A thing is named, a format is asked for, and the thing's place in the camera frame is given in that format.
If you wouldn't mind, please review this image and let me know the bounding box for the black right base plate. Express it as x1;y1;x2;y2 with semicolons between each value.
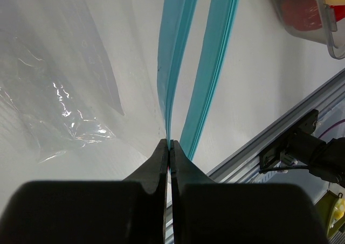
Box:
259;109;319;170

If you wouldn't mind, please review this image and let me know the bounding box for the clear plastic food bin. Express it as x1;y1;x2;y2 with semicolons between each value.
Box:
271;0;344;60

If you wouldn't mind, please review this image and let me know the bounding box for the clear zip top bag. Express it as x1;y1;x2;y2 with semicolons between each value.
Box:
0;0;243;164

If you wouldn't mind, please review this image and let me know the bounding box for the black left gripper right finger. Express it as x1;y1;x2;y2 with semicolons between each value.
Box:
169;141;328;243

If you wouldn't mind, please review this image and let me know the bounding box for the red toy bell pepper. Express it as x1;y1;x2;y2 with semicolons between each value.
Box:
280;0;322;31

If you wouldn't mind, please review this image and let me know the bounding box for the aluminium mounting rail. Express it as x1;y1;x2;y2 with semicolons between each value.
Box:
208;70;344;183

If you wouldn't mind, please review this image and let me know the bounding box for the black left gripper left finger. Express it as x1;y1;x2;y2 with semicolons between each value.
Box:
1;139;168;243

